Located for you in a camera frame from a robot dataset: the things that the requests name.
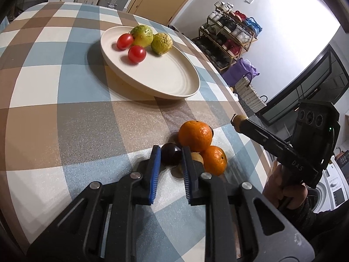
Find purple bag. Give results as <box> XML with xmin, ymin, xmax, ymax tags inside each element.
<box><xmin>221</xmin><ymin>58</ymin><xmax>261</xmax><ymax>88</ymax></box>

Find large cream plate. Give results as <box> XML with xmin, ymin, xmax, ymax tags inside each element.
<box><xmin>100</xmin><ymin>26</ymin><xmax>201</xmax><ymax>99</ymax></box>

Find woven basket bag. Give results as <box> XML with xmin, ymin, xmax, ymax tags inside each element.
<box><xmin>234</xmin><ymin>74</ymin><xmax>268</xmax><ymax>114</ymax></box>

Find wooden shoe rack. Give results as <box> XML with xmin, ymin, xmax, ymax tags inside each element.
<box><xmin>192</xmin><ymin>1</ymin><xmax>262</xmax><ymax>72</ymax></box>

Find orange tangerine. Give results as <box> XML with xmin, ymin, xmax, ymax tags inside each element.
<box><xmin>178</xmin><ymin>121</ymin><xmax>212</xmax><ymax>153</ymax></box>
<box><xmin>200</xmin><ymin>145</ymin><xmax>228</xmax><ymax>176</ymax></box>

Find white washing machine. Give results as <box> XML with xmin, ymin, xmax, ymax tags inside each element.
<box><xmin>308</xmin><ymin>166</ymin><xmax>349</xmax><ymax>213</ymax></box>

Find bumpy yellow guava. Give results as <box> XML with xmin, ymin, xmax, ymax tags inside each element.
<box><xmin>151</xmin><ymin>33</ymin><xmax>173</xmax><ymax>55</ymax></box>

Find small brown longan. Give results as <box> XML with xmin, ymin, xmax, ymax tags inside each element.
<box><xmin>190</xmin><ymin>152</ymin><xmax>204</xmax><ymax>167</ymax></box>
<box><xmin>231</xmin><ymin>115</ymin><xmax>247</xmax><ymax>127</ymax></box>

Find round red tomato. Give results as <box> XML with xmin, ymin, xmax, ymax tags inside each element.
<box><xmin>128</xmin><ymin>45</ymin><xmax>147</xmax><ymax>64</ymax></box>

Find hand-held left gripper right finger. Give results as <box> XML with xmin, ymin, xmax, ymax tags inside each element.
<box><xmin>181</xmin><ymin>146</ymin><xmax>315</xmax><ymax>262</ymax></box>

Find large green yellow guava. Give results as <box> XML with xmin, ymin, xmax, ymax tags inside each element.
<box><xmin>130</xmin><ymin>25</ymin><xmax>154</xmax><ymax>48</ymax></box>

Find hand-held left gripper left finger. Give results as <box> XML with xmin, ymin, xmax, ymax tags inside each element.
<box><xmin>26</xmin><ymin>145</ymin><xmax>164</xmax><ymax>262</ymax></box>

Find person's right hand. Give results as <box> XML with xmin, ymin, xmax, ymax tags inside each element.
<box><xmin>263</xmin><ymin>165</ymin><xmax>308</xmax><ymax>210</ymax></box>

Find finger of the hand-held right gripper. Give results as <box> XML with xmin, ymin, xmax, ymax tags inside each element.
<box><xmin>239</xmin><ymin>117</ymin><xmax>294</xmax><ymax>161</ymax></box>

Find person's right forearm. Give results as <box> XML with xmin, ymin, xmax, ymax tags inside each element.
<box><xmin>289</xmin><ymin>194</ymin><xmax>349</xmax><ymax>262</ymax></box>

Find oblong red tomato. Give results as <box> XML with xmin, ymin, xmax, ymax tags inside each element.
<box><xmin>117</xmin><ymin>33</ymin><xmax>135</xmax><ymax>51</ymax></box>

